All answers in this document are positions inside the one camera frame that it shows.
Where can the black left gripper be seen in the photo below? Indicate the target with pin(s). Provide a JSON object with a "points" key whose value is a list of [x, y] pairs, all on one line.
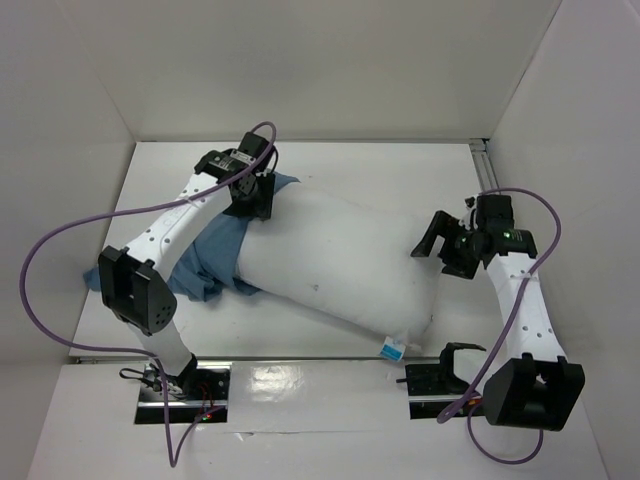
{"points": [[262, 207]]}

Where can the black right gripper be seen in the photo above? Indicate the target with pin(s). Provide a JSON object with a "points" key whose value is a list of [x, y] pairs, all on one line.
{"points": [[451, 245]]}

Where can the blue pillowcase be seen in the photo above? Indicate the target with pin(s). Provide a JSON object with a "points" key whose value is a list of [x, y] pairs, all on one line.
{"points": [[209, 265]]}

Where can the white pillow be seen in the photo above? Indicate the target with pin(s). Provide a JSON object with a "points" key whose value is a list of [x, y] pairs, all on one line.
{"points": [[343, 259]]}

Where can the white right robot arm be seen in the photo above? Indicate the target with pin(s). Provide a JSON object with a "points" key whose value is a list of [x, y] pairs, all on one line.
{"points": [[525, 380]]}

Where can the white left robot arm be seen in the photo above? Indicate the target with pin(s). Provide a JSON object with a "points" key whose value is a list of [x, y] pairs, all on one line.
{"points": [[134, 279]]}

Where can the blue white pillow tag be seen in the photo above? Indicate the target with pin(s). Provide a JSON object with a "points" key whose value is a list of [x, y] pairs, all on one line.
{"points": [[392, 350]]}

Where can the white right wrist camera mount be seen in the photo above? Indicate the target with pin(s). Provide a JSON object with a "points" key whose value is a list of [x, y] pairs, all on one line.
{"points": [[468, 220]]}

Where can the aluminium frame rail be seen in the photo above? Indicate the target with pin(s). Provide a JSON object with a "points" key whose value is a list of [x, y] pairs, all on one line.
{"points": [[483, 165]]}

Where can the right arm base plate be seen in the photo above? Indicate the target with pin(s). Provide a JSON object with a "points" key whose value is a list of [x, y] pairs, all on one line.
{"points": [[432, 387]]}

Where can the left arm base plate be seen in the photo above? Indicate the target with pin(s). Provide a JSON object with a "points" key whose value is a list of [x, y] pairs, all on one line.
{"points": [[207, 398]]}

